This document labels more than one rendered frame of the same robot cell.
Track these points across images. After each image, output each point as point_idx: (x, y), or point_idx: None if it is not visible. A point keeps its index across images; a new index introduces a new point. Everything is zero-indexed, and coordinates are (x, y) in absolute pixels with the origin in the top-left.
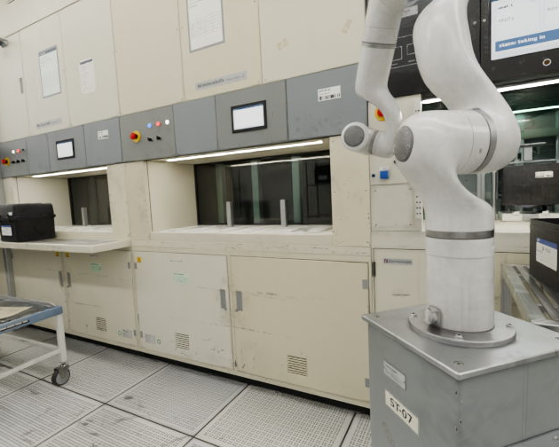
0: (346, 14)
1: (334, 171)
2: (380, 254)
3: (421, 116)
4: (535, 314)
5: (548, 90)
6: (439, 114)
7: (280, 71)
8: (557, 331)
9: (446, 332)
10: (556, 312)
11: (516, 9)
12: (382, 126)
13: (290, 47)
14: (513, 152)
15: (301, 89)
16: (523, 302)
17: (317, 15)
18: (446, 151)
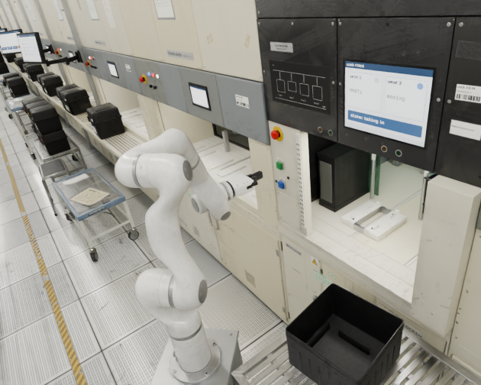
0: (246, 29)
1: (253, 166)
2: (283, 238)
3: (137, 282)
4: (245, 366)
5: None
6: (143, 285)
7: (212, 64)
8: (237, 383)
9: (177, 363)
10: (258, 370)
11: (363, 84)
12: (279, 145)
13: (214, 44)
14: (189, 308)
15: (225, 88)
16: (260, 351)
17: (227, 21)
18: (145, 305)
